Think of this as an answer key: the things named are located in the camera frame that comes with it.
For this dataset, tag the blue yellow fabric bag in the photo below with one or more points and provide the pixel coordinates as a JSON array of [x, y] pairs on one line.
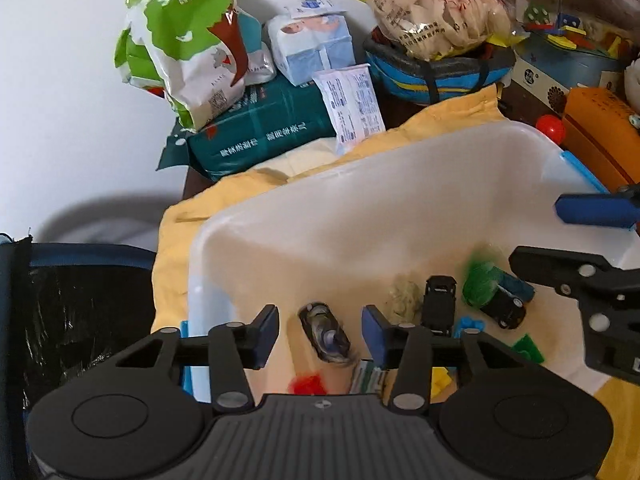
[[440, 77]]

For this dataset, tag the red ball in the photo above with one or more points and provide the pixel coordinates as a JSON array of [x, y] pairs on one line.
[[550, 129]]

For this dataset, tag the dark teal package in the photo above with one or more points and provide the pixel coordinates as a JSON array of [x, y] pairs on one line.
[[250, 130]]

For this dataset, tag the cream crumpled lump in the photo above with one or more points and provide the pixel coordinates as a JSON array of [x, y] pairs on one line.
[[405, 300]]

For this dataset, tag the black boxy toy car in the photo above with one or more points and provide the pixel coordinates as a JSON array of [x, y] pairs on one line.
[[440, 302]]

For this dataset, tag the clear box of colourful blocks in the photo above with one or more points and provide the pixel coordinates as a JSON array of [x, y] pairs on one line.
[[575, 15]]

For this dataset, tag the orange box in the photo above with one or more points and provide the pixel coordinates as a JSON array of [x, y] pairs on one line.
[[600, 130]]

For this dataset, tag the green block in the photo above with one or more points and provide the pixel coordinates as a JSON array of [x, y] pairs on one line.
[[529, 350]]

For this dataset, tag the white cup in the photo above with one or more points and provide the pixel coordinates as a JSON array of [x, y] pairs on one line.
[[632, 82]]

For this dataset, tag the yellow cloth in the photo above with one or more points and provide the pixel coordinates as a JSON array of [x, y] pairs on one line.
[[175, 260]]

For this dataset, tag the green white paper bag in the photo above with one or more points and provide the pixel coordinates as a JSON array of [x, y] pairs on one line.
[[185, 35]]

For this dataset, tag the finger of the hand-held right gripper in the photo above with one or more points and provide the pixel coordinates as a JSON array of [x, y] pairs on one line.
[[560, 265], [595, 210]]

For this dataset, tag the black rounded toy car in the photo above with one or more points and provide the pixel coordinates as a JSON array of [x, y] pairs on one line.
[[505, 310]]

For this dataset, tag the small blue block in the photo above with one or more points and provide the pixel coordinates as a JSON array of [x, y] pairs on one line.
[[467, 326]]

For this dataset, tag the green crumpled toy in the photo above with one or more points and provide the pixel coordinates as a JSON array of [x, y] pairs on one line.
[[480, 282]]

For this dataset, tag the cream cloth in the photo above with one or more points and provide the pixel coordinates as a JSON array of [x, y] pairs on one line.
[[305, 157]]

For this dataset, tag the white plastic storage bin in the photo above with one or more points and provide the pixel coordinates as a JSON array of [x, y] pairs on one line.
[[350, 210]]

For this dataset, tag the dark bin with black liner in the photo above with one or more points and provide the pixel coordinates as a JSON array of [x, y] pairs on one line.
[[75, 310]]

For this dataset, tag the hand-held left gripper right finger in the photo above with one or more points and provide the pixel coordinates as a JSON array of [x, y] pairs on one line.
[[374, 335]]

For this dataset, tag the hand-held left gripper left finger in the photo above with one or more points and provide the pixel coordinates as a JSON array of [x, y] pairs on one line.
[[265, 335]]

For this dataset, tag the clear bag of noodles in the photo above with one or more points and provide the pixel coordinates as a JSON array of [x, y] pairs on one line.
[[430, 5]]

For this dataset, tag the red crumpled item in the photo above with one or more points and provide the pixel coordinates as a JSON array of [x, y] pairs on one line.
[[307, 384]]

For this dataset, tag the white teal packet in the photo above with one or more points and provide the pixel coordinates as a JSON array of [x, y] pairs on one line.
[[257, 55]]

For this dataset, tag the yellow block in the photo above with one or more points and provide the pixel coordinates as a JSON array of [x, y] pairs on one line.
[[441, 382]]

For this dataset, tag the white printed sachet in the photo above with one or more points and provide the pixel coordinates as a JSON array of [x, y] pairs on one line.
[[352, 105]]

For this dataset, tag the light blue tissue pack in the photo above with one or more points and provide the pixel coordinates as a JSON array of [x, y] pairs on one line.
[[312, 45]]

